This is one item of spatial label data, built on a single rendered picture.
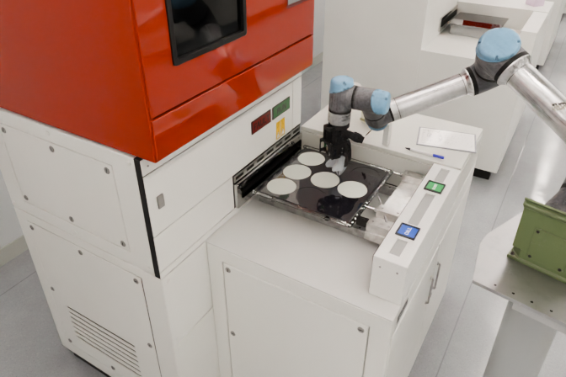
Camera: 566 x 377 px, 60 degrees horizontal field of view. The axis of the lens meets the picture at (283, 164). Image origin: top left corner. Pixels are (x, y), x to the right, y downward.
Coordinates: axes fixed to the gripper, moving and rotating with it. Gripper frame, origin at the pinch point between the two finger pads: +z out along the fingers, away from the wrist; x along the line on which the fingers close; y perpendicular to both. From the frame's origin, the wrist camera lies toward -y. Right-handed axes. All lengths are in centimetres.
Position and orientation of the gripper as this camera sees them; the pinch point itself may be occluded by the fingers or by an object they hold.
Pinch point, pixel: (340, 171)
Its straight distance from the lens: 176.2
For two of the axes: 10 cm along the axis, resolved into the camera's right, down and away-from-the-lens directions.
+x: 5.5, 4.4, -7.1
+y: -8.4, 2.9, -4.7
